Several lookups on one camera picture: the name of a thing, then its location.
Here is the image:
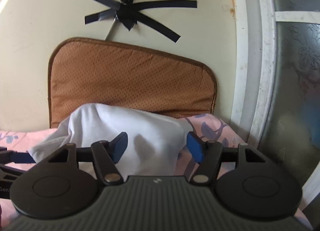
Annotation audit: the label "white printed t-shirt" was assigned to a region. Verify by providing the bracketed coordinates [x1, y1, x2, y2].
[26, 102, 194, 176]

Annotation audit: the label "pink floral bed sheet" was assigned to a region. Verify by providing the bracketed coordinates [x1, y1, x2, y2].
[0, 112, 313, 230]

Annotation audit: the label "brown mesh cushion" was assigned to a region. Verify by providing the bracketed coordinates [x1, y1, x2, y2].
[48, 37, 217, 128]

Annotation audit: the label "black tape strips on wall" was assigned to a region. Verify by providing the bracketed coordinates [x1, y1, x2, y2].
[84, 0, 197, 42]

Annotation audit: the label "white window frame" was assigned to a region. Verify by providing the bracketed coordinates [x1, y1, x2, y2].
[231, 0, 319, 213]

